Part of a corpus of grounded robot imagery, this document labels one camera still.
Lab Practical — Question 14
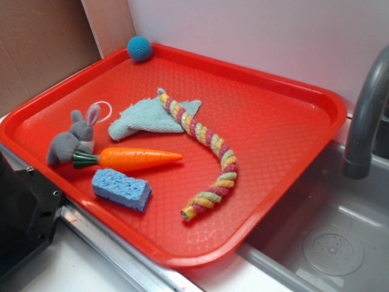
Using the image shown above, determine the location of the grey plastic sink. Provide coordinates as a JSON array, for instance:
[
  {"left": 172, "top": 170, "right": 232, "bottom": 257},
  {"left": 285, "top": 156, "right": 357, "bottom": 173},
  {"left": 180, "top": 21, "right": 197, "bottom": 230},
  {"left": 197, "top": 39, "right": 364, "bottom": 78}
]
[{"left": 186, "top": 142, "right": 388, "bottom": 291}]

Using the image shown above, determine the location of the grey plush bunny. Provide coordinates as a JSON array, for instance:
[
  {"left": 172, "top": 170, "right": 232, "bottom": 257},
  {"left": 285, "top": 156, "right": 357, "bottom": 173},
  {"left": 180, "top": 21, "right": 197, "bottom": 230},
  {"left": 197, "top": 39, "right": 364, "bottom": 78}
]
[{"left": 46, "top": 101, "right": 112, "bottom": 166}]

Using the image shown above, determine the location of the blue sponge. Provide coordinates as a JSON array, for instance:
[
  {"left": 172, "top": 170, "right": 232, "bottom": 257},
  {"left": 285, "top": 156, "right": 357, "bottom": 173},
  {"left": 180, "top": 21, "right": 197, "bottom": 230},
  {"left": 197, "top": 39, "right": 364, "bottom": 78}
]
[{"left": 92, "top": 169, "right": 152, "bottom": 212}]

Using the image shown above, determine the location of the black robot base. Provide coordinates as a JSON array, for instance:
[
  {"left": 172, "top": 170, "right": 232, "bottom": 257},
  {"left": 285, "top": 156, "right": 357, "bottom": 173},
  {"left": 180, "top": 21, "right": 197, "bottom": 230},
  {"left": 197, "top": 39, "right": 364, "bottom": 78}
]
[{"left": 1, "top": 156, "right": 64, "bottom": 280}]

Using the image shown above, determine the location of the orange plastic carrot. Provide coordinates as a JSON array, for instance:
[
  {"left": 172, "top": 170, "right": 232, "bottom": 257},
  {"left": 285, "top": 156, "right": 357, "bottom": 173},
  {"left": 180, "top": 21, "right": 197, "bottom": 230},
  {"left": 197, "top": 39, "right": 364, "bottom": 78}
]
[{"left": 72, "top": 147, "right": 183, "bottom": 172}]

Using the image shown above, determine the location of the grey faucet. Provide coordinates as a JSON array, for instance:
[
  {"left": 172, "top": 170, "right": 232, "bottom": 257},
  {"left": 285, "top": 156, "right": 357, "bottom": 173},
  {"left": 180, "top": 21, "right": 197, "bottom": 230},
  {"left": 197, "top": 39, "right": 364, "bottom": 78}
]
[{"left": 342, "top": 46, "right": 388, "bottom": 179}]

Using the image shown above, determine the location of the red plastic tray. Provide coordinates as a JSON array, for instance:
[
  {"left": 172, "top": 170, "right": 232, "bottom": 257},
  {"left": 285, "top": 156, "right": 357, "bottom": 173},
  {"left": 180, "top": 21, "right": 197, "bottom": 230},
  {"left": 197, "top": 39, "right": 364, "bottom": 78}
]
[{"left": 1, "top": 44, "right": 347, "bottom": 268}]

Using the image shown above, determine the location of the brown cardboard panel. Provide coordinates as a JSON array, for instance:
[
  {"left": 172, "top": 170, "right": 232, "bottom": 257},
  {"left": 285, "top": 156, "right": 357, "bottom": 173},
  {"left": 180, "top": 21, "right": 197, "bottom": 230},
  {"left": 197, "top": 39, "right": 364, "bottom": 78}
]
[{"left": 1, "top": 1, "right": 135, "bottom": 116}]

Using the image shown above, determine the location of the teal crocheted ball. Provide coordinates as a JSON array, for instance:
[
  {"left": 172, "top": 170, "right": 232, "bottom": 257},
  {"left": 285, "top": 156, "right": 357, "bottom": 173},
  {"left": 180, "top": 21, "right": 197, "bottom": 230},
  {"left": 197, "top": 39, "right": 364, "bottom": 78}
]
[{"left": 127, "top": 36, "right": 153, "bottom": 62}]

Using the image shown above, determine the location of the multicolored twisted rope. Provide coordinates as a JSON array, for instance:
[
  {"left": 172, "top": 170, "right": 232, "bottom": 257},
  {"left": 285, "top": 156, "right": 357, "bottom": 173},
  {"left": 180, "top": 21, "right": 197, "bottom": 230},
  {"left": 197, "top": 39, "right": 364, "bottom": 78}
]
[{"left": 159, "top": 92, "right": 238, "bottom": 222}]

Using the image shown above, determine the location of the light blue cloth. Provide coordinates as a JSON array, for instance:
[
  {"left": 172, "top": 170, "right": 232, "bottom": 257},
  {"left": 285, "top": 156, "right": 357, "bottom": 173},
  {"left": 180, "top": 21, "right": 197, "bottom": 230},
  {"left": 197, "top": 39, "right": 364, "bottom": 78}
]
[{"left": 108, "top": 88, "right": 184, "bottom": 141}]

